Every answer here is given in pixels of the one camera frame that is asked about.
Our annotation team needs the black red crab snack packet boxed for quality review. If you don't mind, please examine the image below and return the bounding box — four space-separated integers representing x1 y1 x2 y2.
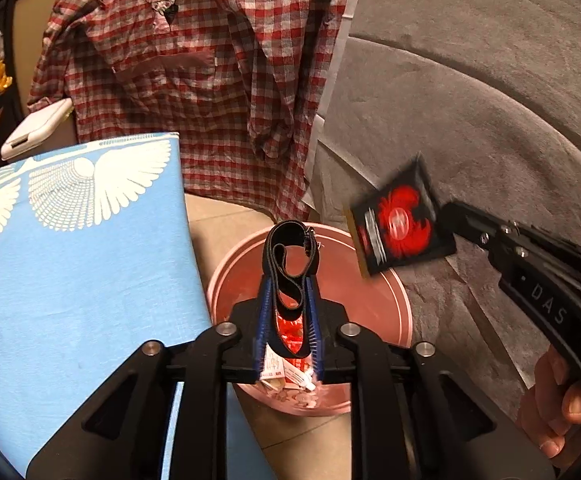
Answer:
345 155 456 276

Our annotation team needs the small red medicine box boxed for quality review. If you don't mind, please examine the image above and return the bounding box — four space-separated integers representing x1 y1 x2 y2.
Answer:
259 347 316 392

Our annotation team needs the black elastic strap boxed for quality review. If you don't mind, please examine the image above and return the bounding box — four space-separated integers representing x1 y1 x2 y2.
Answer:
261 219 320 319

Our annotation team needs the large red carton box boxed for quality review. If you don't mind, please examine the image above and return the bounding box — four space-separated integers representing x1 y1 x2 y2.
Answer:
269 312 312 359

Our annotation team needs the pink plastic trash basin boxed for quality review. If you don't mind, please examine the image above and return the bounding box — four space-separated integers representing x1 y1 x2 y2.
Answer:
207 223 413 417

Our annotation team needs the white lidded trash bin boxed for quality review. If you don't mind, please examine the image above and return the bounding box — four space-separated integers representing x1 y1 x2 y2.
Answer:
1 98 74 162

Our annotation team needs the person's right hand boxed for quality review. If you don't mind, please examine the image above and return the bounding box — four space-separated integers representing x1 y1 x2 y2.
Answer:
517 347 581 470

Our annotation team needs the grey cloth cover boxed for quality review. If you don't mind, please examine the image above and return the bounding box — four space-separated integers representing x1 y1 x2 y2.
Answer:
302 0 581 421

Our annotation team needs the blue tablecloth with white wings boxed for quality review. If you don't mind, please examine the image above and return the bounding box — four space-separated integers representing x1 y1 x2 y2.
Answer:
0 133 210 474

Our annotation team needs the red plaid shirt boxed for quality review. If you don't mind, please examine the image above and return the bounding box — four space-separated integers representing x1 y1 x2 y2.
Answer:
27 0 347 220

